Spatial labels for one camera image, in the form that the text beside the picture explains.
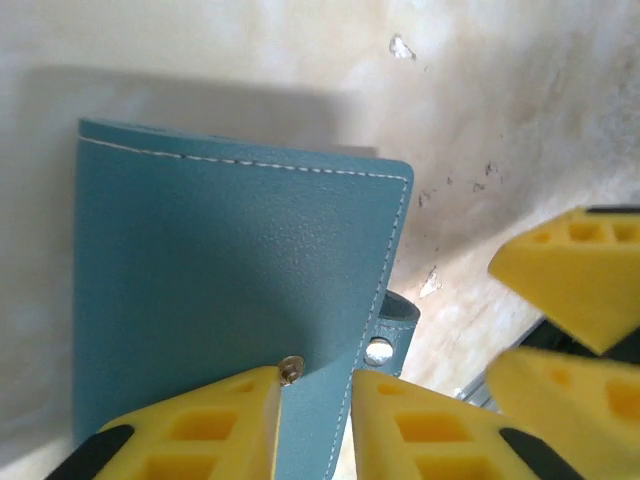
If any aluminium mounting rail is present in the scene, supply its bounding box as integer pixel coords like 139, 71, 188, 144
455, 319, 551, 409

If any teal leather card holder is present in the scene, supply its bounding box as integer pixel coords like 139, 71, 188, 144
72, 117, 422, 480

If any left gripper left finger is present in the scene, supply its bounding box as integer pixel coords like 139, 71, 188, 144
53, 364, 282, 480

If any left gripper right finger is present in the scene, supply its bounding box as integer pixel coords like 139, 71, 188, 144
351, 368, 587, 480

